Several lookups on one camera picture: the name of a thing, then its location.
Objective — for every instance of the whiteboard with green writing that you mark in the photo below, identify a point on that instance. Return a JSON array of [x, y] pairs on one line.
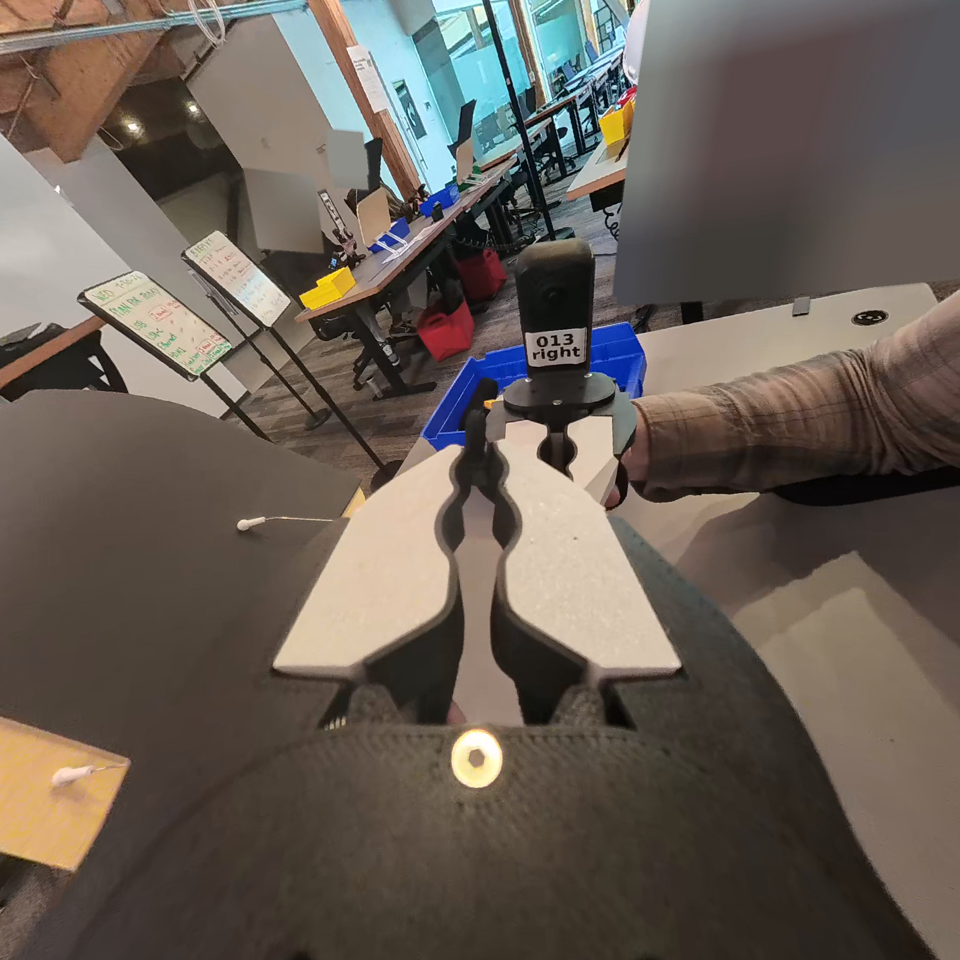
[[237, 278], [155, 323]]

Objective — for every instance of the person's right hand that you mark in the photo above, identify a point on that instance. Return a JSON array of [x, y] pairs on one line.
[[630, 465]]

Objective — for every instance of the person's right forearm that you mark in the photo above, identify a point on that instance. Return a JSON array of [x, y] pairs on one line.
[[795, 413]]

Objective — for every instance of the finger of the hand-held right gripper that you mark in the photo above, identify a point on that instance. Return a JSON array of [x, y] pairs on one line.
[[597, 458], [537, 437]]

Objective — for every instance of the black wood-rimmed board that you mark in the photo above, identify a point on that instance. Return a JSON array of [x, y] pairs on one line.
[[135, 570]]

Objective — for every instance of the black desk grommet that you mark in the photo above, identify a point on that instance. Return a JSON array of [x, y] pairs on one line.
[[870, 318]]

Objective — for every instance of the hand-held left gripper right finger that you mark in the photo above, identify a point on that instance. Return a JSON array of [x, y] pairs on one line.
[[585, 593]]

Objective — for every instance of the wooden desk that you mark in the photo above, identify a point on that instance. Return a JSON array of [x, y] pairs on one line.
[[405, 255]]

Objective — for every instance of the blue plastic bin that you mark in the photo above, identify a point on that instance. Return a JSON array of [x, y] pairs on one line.
[[465, 398]]

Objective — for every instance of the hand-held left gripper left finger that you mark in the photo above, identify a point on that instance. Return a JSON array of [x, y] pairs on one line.
[[368, 593]]

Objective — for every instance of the yellow bin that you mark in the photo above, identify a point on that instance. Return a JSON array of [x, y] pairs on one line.
[[330, 288]]

